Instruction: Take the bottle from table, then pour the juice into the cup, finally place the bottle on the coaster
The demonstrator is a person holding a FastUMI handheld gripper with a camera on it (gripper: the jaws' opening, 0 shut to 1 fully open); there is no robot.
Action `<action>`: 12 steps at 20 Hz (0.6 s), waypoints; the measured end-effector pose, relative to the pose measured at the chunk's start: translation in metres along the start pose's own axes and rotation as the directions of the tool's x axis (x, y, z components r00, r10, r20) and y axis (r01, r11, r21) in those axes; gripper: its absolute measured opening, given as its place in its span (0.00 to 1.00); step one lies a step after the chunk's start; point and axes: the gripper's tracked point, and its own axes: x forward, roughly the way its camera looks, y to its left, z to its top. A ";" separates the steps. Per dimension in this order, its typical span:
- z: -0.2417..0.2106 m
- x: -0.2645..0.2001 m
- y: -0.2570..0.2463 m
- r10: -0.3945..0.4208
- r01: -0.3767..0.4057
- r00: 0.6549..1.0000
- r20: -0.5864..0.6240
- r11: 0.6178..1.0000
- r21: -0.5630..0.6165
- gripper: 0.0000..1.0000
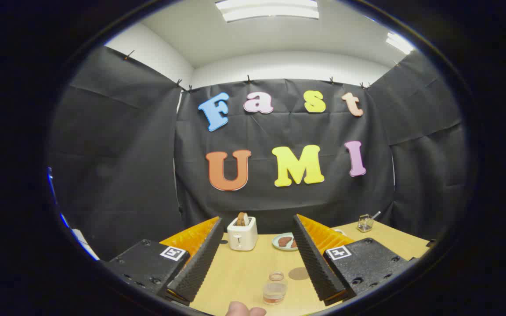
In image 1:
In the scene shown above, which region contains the black backdrop cloth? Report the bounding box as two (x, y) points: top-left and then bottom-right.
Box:
(49, 45), (469, 262)

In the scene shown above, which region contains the white toaster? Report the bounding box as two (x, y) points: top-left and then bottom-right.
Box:
(227, 216), (258, 251)

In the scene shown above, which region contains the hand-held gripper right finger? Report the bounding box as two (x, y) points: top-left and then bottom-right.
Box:
(292, 214), (418, 307)

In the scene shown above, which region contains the wooden table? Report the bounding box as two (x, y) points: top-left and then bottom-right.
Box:
(189, 219), (431, 316)

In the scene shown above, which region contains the small ceiling light panel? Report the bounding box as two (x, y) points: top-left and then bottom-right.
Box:
(386, 32), (415, 55)

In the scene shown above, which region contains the large ceiling light panel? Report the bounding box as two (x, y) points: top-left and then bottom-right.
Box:
(215, 0), (319, 22)

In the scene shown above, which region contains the pale green plate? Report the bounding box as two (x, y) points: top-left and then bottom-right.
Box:
(272, 233), (300, 251)

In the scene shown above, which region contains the clear juice bottle red label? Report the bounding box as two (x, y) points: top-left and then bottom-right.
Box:
(263, 271), (289, 305)

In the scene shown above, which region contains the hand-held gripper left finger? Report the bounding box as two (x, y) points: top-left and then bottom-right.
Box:
(104, 216), (224, 307)

